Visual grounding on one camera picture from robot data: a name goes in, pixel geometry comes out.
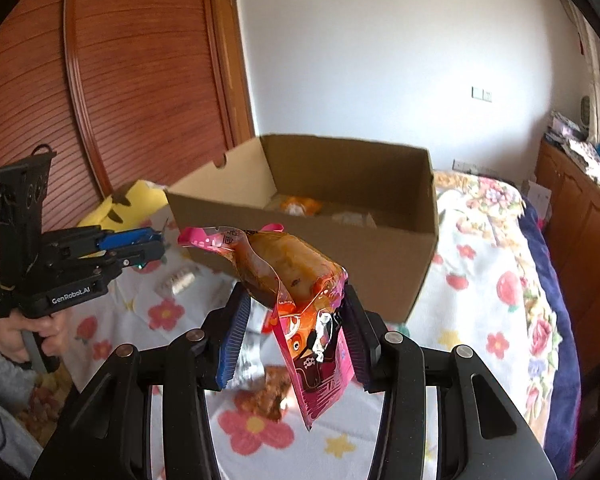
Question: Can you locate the small cream candy packet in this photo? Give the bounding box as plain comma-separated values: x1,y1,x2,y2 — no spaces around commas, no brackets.
155,268,196,299

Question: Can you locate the pink orange snack packet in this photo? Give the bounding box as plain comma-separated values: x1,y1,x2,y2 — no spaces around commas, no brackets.
178,224,354,428

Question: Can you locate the floral strawberry bed sheet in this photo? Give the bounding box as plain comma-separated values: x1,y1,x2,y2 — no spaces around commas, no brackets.
64,171,569,479

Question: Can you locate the brown cardboard box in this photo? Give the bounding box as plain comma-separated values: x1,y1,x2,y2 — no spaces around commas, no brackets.
166,134,438,323

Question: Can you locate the white blue-top snack pouch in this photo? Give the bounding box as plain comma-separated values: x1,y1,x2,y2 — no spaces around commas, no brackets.
226,300,268,391

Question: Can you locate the brown gold snack packet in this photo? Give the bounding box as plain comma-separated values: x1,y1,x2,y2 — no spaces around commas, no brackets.
250,365,292,422

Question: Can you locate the white wall switch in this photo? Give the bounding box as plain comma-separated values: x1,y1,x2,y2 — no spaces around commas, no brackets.
470,86,493,103

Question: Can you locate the silver tray snack packet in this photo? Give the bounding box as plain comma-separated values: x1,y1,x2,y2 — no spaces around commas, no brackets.
330,211,377,229

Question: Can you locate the yellow plush toy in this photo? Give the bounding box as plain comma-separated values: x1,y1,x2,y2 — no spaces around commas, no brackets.
78,180,168,232

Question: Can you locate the brown wooden wardrobe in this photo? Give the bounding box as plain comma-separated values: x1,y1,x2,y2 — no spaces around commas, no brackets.
0,0,253,230

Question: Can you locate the orange white chicken-feet packet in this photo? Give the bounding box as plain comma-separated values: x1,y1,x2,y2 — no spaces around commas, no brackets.
278,196,324,217

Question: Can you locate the wooden cabinet under window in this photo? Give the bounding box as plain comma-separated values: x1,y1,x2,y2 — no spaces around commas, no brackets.
535,141,600,376

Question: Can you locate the patterned window curtain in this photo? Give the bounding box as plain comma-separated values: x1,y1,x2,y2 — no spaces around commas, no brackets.
559,0,600,144

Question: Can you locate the person's left hand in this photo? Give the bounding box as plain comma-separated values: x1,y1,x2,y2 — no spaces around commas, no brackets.
0,311,69,363

